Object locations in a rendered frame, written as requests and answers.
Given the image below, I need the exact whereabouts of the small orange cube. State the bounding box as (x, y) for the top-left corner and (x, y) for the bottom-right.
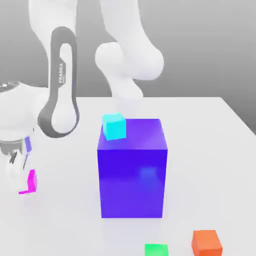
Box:
(190, 229), (224, 256)

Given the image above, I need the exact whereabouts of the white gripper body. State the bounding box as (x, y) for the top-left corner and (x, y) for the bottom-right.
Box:
(5, 154), (31, 193)

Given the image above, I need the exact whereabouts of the large blue box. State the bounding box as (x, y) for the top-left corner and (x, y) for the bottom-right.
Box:
(96, 118), (169, 219)

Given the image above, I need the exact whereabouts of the small magenta cube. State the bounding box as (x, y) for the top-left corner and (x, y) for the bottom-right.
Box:
(18, 169), (38, 195)

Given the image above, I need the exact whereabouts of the small green cube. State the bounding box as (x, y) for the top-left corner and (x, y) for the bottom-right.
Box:
(144, 243), (169, 256)

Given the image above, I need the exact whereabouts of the small cyan cube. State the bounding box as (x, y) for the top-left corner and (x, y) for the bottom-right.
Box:
(101, 112), (127, 142)

